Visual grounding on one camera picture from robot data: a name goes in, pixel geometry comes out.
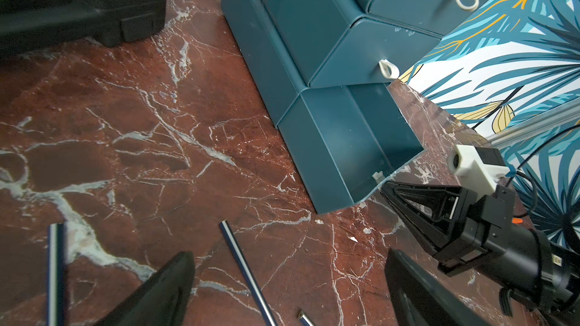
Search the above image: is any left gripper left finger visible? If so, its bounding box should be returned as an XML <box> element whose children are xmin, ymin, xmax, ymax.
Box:
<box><xmin>97</xmin><ymin>251</ymin><xmax>195</xmax><ymax>325</ymax></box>

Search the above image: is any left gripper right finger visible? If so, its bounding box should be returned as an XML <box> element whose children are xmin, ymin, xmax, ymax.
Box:
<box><xmin>385</xmin><ymin>249</ymin><xmax>487</xmax><ymax>326</ymax></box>

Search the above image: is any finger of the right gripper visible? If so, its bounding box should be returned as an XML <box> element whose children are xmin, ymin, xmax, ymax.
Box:
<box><xmin>381</xmin><ymin>181</ymin><xmax>462</xmax><ymax>217</ymax></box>
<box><xmin>385</xmin><ymin>192</ymin><xmax>442</xmax><ymax>256</ymax></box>

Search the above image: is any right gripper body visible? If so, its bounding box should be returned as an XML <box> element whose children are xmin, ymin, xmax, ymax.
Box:
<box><xmin>437</xmin><ymin>187</ymin><xmax>579</xmax><ymax>312</ymax></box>

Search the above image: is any black pencil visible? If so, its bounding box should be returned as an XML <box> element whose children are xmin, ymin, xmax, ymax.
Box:
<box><xmin>46</xmin><ymin>223</ymin><xmax>67</xmax><ymax>326</ymax></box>
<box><xmin>298</xmin><ymin>310</ymin><xmax>315</xmax><ymax>326</ymax></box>
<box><xmin>219</xmin><ymin>220</ymin><xmax>277</xmax><ymax>326</ymax></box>

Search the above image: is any teal bottom drawer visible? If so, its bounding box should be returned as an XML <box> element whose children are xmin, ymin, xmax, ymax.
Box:
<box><xmin>279</xmin><ymin>84</ymin><xmax>424</xmax><ymax>214</ymax></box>

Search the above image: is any teal three-drawer cabinet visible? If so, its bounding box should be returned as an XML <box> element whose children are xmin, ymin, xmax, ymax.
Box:
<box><xmin>221</xmin><ymin>0</ymin><xmax>524</xmax><ymax>128</ymax></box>

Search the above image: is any black cloth cover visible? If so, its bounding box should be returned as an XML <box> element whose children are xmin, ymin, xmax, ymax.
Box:
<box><xmin>1</xmin><ymin>0</ymin><xmax>166</xmax><ymax>58</ymax></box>

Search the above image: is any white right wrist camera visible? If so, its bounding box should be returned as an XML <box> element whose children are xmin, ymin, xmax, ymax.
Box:
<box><xmin>447</xmin><ymin>144</ymin><xmax>514</xmax><ymax>199</ymax></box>

